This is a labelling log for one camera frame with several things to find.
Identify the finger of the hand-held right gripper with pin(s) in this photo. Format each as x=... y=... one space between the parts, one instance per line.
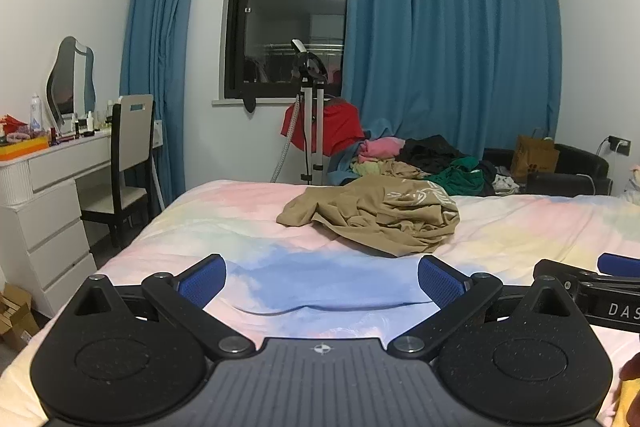
x=619 y=263

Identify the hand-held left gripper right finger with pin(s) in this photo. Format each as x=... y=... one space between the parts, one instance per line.
x=440 y=281

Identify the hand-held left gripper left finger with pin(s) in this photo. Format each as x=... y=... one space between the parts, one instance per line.
x=202 y=281

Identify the tan printed t-shirt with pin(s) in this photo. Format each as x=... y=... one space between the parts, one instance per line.
x=380 y=222

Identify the pastel rainbow bed blanket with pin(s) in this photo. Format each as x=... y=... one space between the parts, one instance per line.
x=250 y=227

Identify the green cloth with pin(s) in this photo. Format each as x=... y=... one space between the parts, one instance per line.
x=460 y=177

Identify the black sofa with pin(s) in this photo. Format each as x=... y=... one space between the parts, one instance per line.
x=580 y=162

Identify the white patterned cloth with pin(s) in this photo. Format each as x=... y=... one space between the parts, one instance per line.
x=505 y=184

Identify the beige and yellow cloth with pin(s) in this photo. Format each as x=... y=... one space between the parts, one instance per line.
x=380 y=168

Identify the black cloth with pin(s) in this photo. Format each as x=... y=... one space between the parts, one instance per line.
x=430 y=152

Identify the brown paper bag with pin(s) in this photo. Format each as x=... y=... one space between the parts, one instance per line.
x=537 y=157

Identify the pink cloth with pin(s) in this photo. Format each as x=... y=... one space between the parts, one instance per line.
x=382 y=147

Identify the blue cloth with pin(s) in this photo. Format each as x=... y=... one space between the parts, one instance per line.
x=342 y=167

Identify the white dressing table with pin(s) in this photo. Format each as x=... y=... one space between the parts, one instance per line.
x=50 y=217

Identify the red cloth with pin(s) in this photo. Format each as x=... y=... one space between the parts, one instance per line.
x=340 y=127

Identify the cardboard boxes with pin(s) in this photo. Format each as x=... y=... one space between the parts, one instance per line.
x=15 y=317

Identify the row of small cosmetic bottles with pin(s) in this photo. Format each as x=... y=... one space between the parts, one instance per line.
x=89 y=122

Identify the orange box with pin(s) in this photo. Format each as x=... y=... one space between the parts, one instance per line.
x=20 y=150

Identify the clear plastic bottle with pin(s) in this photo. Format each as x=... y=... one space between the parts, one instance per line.
x=36 y=119

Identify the garment steamer stand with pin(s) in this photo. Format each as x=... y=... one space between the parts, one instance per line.
x=305 y=67

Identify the wavy vanity mirror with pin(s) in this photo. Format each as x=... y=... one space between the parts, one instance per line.
x=70 y=77

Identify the red packet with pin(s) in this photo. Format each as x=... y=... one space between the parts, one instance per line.
x=12 y=124

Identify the wide blue curtain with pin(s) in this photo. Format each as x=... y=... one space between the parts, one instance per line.
x=450 y=32

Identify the narrow blue curtain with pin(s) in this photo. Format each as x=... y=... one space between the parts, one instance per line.
x=160 y=32

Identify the dark framed window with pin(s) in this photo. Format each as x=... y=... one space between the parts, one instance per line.
x=280 y=7

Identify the wall socket with charger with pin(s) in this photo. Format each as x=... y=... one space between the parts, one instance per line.
x=620 y=146

